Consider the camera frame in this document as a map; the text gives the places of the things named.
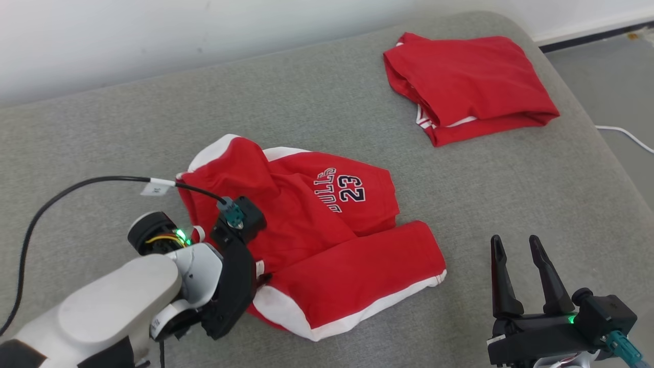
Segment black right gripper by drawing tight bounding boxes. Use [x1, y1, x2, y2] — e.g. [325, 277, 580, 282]
[486, 235, 604, 367]

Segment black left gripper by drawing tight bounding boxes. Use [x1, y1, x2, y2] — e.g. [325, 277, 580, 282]
[199, 225, 259, 341]

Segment red basketball shorts white trim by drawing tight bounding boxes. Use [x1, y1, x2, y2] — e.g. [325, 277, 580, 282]
[176, 133, 448, 342]

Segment red basketball jersey white sleeves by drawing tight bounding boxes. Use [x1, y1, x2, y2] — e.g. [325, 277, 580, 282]
[383, 32, 560, 148]

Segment right camera cable teal plug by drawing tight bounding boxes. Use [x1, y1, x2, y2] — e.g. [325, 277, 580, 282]
[605, 330, 646, 368]

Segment white floor cable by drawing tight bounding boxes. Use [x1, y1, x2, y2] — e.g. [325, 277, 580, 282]
[595, 125, 654, 155]

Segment white wall baseboard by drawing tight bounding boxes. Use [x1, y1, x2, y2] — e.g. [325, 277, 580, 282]
[531, 9, 654, 55]

